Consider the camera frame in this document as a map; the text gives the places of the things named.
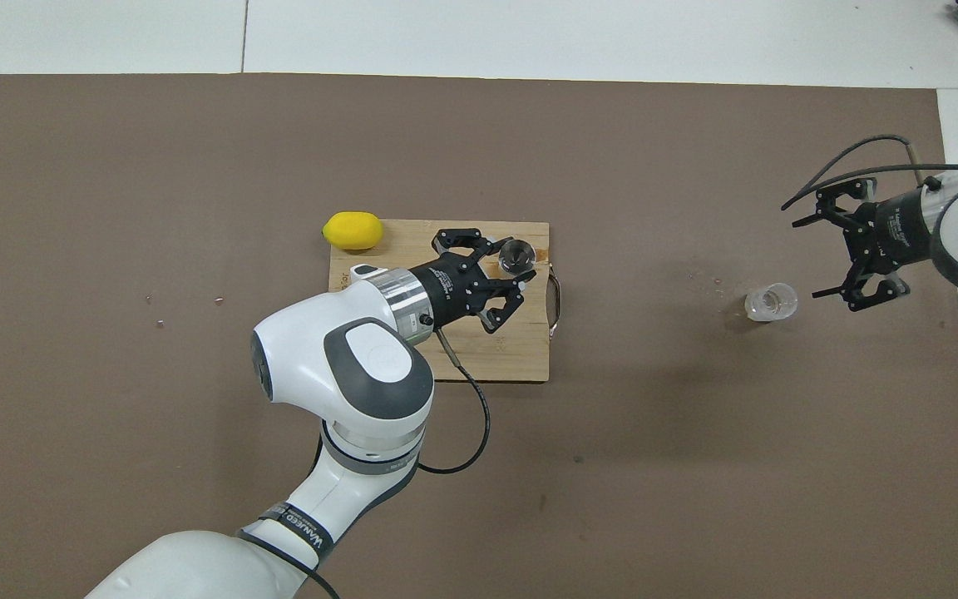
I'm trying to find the steel double jigger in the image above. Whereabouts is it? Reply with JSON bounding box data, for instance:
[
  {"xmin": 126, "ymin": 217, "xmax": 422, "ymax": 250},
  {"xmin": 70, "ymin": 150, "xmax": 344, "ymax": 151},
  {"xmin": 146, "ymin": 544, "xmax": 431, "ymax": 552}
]
[{"xmin": 499, "ymin": 238, "xmax": 538, "ymax": 276}]

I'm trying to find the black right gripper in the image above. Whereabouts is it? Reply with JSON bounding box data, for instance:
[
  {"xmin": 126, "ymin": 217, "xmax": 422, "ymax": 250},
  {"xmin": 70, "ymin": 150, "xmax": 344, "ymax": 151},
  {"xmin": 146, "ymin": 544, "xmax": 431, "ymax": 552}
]
[{"xmin": 793, "ymin": 179, "xmax": 933, "ymax": 313}]

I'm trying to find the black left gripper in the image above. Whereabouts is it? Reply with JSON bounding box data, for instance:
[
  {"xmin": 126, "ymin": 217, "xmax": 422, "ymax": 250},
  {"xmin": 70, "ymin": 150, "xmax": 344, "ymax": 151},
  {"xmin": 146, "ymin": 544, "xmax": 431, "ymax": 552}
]
[{"xmin": 412, "ymin": 229, "xmax": 527, "ymax": 334}]

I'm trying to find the bamboo cutting board with handle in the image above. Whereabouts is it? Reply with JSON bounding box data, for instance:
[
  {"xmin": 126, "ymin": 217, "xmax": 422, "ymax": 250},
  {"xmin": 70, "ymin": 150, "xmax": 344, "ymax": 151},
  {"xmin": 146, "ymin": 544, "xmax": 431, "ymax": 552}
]
[{"xmin": 328, "ymin": 220, "xmax": 564, "ymax": 383}]

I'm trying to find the small clear glass cup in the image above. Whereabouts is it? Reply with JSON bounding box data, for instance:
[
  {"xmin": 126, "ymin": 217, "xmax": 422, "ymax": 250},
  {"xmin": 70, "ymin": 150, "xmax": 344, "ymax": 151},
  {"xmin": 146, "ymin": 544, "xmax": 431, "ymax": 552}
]
[{"xmin": 744, "ymin": 283, "xmax": 799, "ymax": 323}]

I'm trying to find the brown table mat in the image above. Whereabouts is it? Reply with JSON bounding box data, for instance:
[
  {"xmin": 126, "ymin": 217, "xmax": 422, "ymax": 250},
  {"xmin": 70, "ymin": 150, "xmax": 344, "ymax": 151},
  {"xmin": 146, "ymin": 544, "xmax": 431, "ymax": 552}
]
[{"xmin": 0, "ymin": 73, "xmax": 958, "ymax": 599}]

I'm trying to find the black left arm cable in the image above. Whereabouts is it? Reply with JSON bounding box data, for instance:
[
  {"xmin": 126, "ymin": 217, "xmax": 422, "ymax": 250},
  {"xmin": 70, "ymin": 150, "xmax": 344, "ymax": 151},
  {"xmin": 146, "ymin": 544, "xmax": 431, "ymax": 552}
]
[{"xmin": 236, "ymin": 329, "xmax": 491, "ymax": 599}]

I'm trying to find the yellow lemon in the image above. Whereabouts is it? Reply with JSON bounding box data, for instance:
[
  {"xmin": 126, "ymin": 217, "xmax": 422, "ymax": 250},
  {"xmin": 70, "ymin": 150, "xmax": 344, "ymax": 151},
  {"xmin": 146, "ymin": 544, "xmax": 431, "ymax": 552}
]
[{"xmin": 322, "ymin": 211, "xmax": 385, "ymax": 251}]

